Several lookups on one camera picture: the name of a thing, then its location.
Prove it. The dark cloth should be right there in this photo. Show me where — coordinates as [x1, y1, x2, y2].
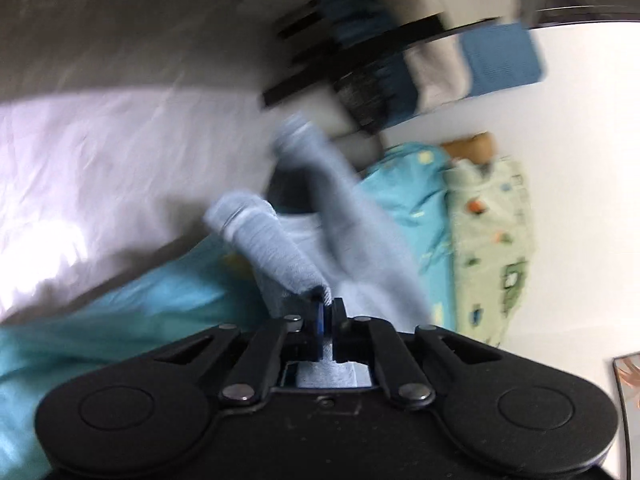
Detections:
[266, 164, 322, 217]

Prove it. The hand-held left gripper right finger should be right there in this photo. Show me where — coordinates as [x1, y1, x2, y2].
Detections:
[330, 298, 503, 409]

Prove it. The light grey sweatshirt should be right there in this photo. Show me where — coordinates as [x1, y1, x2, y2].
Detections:
[204, 112, 433, 390]

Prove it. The beige cloth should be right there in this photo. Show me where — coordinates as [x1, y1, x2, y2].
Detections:
[404, 35, 472, 113]

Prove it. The white bed sheet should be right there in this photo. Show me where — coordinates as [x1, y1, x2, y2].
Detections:
[0, 0, 351, 328]

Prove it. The teal printed blanket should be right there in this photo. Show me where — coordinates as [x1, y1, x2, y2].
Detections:
[0, 142, 458, 480]

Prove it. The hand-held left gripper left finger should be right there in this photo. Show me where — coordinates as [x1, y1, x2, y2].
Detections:
[152, 299, 328, 406]

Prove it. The pale green printed blanket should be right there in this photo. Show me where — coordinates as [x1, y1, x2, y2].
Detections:
[442, 157, 537, 348]

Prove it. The blue cloth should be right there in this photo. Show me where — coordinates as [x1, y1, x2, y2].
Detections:
[459, 22, 545, 97]

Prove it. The orange-brown cloth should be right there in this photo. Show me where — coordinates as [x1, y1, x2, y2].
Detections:
[441, 132, 497, 167]

